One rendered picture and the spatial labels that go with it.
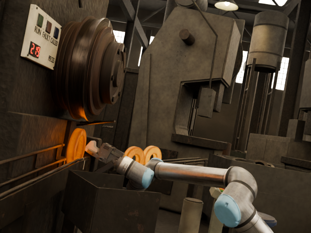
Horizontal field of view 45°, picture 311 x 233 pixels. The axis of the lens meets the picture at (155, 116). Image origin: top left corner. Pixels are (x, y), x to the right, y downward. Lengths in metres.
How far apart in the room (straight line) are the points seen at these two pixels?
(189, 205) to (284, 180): 1.74
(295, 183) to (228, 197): 2.47
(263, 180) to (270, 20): 7.36
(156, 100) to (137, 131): 0.44
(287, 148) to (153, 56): 2.19
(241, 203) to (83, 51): 0.85
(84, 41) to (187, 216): 1.23
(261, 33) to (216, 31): 6.25
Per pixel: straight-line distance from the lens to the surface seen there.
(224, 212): 1.51
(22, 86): 1.41
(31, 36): 1.37
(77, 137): 1.67
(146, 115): 4.43
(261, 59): 10.41
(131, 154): 2.12
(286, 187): 3.90
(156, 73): 4.49
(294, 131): 5.41
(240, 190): 1.53
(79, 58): 1.55
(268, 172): 3.79
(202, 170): 1.73
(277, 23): 10.70
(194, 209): 2.30
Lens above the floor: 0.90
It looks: 2 degrees up
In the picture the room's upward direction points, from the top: 10 degrees clockwise
